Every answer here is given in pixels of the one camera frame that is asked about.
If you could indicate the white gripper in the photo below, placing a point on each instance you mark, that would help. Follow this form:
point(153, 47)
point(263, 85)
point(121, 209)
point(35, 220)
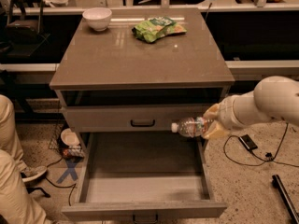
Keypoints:
point(226, 113)

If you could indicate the clear plastic water bottle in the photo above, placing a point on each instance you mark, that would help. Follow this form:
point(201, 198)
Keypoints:
point(191, 127)

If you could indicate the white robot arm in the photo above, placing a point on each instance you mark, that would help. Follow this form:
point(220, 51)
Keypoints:
point(273, 99)

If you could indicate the closed grey drawer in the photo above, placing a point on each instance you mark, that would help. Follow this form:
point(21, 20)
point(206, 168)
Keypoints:
point(128, 118)

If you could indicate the open grey drawer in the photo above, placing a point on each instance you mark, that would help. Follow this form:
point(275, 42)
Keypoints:
point(143, 177)

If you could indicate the grey drawer cabinet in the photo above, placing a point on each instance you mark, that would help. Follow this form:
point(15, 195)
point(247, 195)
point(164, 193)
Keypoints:
point(115, 68)

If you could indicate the black phone on floor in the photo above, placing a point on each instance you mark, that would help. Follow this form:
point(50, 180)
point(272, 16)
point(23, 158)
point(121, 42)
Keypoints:
point(247, 142)

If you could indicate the black bar on floor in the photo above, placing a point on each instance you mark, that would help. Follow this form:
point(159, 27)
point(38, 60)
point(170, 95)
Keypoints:
point(277, 183)

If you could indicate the green snack bag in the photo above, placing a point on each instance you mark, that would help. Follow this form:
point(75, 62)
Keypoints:
point(157, 28)

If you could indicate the snack packet on floor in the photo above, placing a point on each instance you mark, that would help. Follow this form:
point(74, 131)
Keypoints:
point(72, 153)

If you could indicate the white ceramic bowl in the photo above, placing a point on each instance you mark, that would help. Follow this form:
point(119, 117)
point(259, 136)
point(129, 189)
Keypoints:
point(98, 18)

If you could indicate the grey sneaker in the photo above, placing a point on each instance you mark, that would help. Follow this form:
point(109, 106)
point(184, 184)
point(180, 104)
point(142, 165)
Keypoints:
point(32, 173)

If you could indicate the black chair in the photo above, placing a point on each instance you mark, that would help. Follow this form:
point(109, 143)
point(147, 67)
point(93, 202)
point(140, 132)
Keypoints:
point(24, 36)

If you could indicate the person's beige trouser legs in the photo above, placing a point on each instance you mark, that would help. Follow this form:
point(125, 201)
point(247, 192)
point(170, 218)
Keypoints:
point(16, 205)

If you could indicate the black wire basket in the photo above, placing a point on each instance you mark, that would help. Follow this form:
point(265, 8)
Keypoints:
point(56, 142)

